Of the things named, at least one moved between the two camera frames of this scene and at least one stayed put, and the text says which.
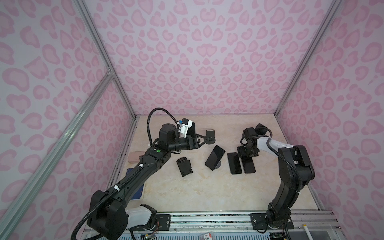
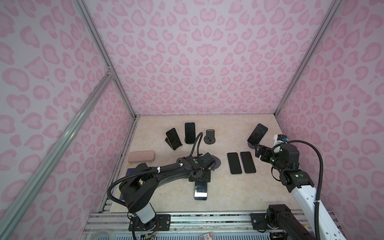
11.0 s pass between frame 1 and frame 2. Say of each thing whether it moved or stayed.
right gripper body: moved
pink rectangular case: stayed
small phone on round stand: stayed
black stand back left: stayed
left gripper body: moved
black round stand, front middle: stayed
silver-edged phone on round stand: stayed
